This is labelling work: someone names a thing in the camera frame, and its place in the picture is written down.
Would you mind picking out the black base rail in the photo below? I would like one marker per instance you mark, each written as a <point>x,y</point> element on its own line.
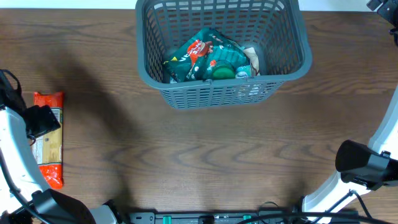
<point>197,218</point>

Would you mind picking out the tissue multipack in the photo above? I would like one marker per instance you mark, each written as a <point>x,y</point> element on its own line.
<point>243,72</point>

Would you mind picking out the red and gold pasta packet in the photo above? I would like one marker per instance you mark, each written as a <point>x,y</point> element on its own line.
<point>48,149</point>

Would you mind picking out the grey plastic basket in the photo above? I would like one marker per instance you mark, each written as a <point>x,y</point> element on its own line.
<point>274,29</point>

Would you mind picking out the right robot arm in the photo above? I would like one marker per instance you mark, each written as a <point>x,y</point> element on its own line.
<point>360,169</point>

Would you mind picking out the white brown snack bag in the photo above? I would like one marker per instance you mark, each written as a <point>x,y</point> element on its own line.
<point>254,60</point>

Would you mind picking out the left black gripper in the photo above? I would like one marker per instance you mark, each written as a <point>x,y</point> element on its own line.
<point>43,119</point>

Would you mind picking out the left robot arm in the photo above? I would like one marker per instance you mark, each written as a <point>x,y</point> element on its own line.
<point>31,163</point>

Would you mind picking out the green lidded jar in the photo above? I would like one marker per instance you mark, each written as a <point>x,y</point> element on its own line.
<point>222,70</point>

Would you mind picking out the green coffee mix bag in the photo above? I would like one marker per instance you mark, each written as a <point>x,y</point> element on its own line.
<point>194,60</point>

